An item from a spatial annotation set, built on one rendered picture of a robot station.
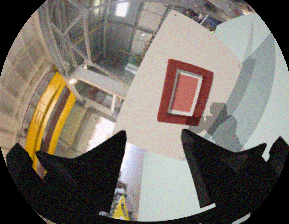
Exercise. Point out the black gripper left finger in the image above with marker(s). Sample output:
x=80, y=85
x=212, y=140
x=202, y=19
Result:
x=95, y=173

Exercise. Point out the dark red picture frame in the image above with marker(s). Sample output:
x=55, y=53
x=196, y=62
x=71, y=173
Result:
x=185, y=93

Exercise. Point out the grey wall panel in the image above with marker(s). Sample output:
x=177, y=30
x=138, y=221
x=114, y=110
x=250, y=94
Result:
x=183, y=39

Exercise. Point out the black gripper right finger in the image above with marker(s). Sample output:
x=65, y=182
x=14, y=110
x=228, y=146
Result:
x=214, y=168

